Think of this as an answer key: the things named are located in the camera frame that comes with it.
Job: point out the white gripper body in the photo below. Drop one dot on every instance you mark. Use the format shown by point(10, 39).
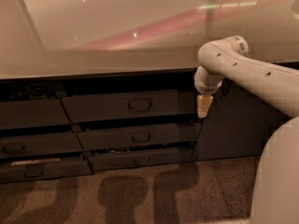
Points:
point(206, 89)

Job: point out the grey drawer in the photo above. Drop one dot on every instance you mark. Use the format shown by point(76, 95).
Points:
point(45, 170)
point(140, 158)
point(38, 145)
point(31, 114)
point(138, 136)
point(128, 105)

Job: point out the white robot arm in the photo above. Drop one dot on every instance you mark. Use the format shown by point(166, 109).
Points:
point(276, 190)

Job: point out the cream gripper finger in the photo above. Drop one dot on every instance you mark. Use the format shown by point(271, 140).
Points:
point(204, 102)

